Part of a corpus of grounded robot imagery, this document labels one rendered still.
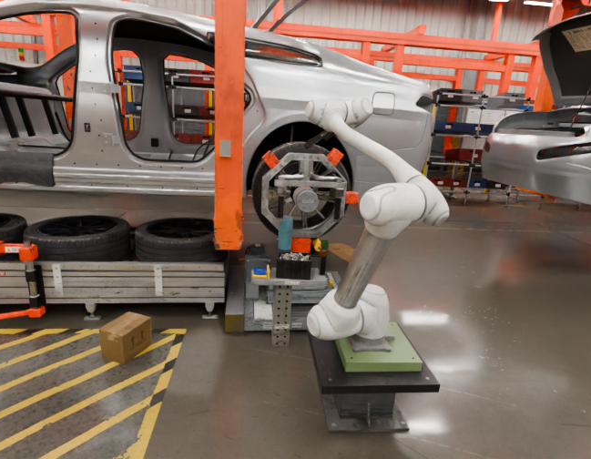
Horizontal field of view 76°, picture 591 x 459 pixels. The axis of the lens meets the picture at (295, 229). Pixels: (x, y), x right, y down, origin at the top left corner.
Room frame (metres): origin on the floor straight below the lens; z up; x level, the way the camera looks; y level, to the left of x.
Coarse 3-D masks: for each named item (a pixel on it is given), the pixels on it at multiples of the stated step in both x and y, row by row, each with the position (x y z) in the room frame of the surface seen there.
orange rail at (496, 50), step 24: (0, 0) 8.02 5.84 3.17; (120, 0) 8.17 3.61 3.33; (0, 24) 10.06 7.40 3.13; (24, 24) 10.12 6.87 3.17; (264, 24) 8.57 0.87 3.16; (288, 24) 8.63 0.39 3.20; (336, 48) 10.98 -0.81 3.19; (384, 48) 11.09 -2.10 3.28; (456, 48) 9.04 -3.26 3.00; (480, 48) 9.10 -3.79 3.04; (504, 48) 9.16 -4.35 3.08; (528, 48) 9.22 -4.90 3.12; (528, 72) 11.69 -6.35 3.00
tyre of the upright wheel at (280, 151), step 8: (288, 144) 2.55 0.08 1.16; (296, 144) 2.47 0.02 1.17; (272, 152) 2.50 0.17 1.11; (280, 152) 2.45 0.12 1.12; (288, 152) 2.45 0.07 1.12; (296, 152) 2.46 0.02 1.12; (304, 152) 2.47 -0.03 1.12; (312, 152) 2.47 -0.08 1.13; (320, 152) 2.48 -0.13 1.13; (328, 152) 2.49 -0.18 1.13; (256, 168) 2.61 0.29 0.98; (264, 168) 2.43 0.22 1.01; (344, 168) 2.51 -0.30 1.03; (256, 176) 2.43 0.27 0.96; (344, 176) 2.51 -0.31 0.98; (256, 184) 2.42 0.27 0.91; (256, 192) 2.42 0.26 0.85; (256, 200) 2.42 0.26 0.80; (256, 208) 2.43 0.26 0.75; (344, 208) 2.51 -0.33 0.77; (264, 224) 2.44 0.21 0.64; (336, 224) 2.50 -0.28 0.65; (272, 232) 2.45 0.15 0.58
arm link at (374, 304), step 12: (372, 288) 1.56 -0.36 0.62; (360, 300) 1.51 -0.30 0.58; (372, 300) 1.50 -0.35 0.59; (384, 300) 1.52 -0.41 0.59; (372, 312) 1.48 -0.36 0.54; (384, 312) 1.50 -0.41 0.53; (372, 324) 1.47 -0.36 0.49; (384, 324) 1.51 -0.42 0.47; (360, 336) 1.51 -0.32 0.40; (372, 336) 1.49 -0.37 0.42
